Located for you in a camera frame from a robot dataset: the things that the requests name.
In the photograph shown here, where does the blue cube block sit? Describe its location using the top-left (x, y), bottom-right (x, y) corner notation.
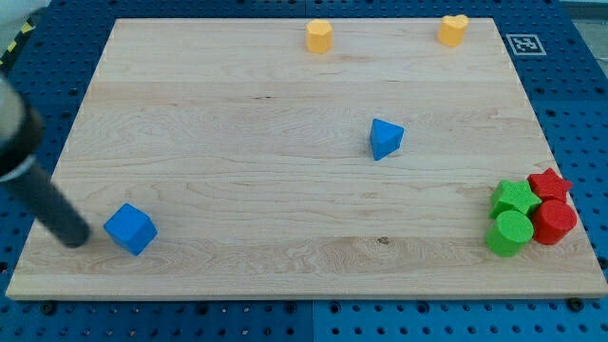
top-left (104, 203), bottom-right (158, 256)

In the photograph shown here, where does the robot arm end black-silver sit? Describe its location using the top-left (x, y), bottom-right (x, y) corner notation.
top-left (1, 74), bottom-right (44, 182)

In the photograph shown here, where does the blue triangle block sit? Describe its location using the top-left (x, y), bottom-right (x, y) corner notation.
top-left (370, 119), bottom-right (405, 161)

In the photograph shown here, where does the wooden board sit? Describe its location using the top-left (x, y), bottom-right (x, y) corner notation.
top-left (7, 18), bottom-right (607, 301)

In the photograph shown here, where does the yellow hexagon block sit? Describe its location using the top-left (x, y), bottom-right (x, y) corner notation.
top-left (305, 19), bottom-right (333, 54)

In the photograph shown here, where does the yellow heart block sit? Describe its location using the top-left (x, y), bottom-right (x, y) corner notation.
top-left (437, 14), bottom-right (470, 48)

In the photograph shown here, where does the green star block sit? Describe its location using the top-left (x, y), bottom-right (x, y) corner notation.
top-left (489, 180), bottom-right (542, 219)

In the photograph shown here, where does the green cylinder block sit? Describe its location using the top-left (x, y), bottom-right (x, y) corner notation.
top-left (485, 210), bottom-right (534, 257)

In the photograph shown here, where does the red star block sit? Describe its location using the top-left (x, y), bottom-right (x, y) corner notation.
top-left (527, 168), bottom-right (573, 202)

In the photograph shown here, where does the white fiducial marker tag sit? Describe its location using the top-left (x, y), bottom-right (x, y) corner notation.
top-left (506, 33), bottom-right (546, 56)

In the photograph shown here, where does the red cylinder block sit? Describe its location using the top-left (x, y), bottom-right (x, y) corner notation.
top-left (532, 199), bottom-right (578, 245)

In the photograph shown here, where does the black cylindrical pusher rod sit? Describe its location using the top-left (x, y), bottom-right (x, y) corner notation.
top-left (1, 161), bottom-right (90, 248)

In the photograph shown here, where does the black yellow hazard tape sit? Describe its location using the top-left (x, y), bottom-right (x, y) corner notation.
top-left (1, 17), bottom-right (36, 73)

